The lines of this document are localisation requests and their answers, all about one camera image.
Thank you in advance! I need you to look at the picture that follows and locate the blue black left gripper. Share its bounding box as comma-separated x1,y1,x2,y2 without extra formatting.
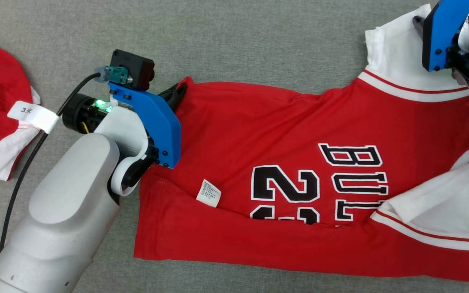
62,81,188,188

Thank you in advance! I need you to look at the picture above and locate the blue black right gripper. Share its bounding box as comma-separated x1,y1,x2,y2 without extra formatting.
413,0,469,88

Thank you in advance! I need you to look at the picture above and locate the red basketball jersey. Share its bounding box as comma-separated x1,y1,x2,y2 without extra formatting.
134,4,469,284

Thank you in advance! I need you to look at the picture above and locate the teal cable connector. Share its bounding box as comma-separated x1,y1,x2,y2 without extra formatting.
95,65,131,85

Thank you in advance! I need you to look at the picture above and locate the white cable label tag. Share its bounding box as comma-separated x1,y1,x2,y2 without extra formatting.
7,101,60,134

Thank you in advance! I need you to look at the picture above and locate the thin black cable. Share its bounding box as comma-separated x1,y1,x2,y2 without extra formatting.
0,72,101,255

